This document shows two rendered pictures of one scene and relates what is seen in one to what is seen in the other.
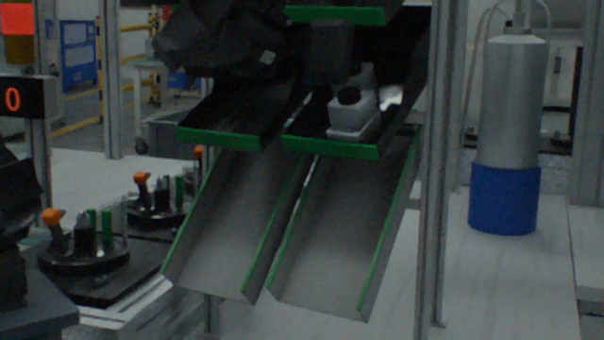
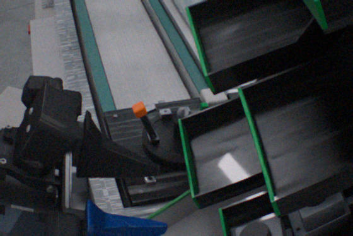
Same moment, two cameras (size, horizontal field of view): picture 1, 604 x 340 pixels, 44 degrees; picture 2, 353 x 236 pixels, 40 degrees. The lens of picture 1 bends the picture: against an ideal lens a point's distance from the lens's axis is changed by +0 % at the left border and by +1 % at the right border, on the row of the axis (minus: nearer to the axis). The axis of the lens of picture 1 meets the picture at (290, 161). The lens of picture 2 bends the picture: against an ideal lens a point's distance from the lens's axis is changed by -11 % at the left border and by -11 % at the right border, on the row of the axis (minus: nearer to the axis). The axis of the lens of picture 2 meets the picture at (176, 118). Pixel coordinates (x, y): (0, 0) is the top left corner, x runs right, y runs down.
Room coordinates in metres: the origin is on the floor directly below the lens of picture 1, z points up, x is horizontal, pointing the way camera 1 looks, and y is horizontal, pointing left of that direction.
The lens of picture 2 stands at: (0.65, -0.25, 1.65)
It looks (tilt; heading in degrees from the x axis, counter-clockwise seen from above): 40 degrees down; 53
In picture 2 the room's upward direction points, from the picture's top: 4 degrees clockwise
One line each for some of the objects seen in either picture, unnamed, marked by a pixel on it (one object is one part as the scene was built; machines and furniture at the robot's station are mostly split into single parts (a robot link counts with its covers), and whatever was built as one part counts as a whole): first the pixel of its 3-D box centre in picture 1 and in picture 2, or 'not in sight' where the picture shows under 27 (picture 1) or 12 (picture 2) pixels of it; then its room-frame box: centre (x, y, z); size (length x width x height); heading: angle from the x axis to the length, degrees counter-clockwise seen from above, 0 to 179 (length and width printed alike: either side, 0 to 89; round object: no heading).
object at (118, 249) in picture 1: (84, 253); (181, 139); (1.10, 0.32, 0.98); 0.14 x 0.14 x 0.02
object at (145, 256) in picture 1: (84, 265); (180, 146); (1.10, 0.32, 0.96); 0.24 x 0.24 x 0.02; 72
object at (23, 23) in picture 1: (17, 18); not in sight; (1.27, 0.46, 1.33); 0.05 x 0.05 x 0.05
